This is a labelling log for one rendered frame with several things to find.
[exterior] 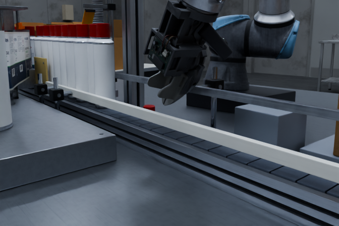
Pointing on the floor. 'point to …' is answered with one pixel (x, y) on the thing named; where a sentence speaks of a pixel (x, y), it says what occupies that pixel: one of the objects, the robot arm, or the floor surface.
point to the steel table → (330, 62)
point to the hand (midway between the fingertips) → (169, 99)
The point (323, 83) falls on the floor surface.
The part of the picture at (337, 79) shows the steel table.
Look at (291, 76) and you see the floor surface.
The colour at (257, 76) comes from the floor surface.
